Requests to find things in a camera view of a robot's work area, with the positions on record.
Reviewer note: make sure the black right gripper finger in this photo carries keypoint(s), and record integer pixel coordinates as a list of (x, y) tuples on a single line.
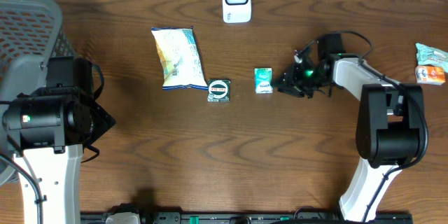
[(290, 90), (283, 81)]

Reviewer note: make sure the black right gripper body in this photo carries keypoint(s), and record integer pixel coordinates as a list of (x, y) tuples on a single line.
[(306, 79)]

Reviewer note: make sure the teal tissue pack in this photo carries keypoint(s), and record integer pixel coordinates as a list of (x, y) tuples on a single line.
[(263, 80)]

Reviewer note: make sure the dark green round-label box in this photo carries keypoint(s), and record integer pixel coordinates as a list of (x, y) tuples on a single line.
[(218, 90)]

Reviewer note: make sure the white teal package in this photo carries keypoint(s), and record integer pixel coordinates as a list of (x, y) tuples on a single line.
[(179, 57)]

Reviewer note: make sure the orange tissue pack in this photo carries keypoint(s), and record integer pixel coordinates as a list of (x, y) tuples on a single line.
[(432, 75)]

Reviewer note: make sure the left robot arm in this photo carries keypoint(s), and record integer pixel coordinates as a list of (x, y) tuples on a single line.
[(48, 132)]

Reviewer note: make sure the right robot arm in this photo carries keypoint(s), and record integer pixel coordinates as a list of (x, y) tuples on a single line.
[(391, 134)]

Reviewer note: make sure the grey plastic mesh basket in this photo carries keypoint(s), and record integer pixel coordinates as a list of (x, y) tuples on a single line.
[(35, 53)]

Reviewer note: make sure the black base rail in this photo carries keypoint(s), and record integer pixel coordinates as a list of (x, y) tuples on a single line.
[(303, 216)]

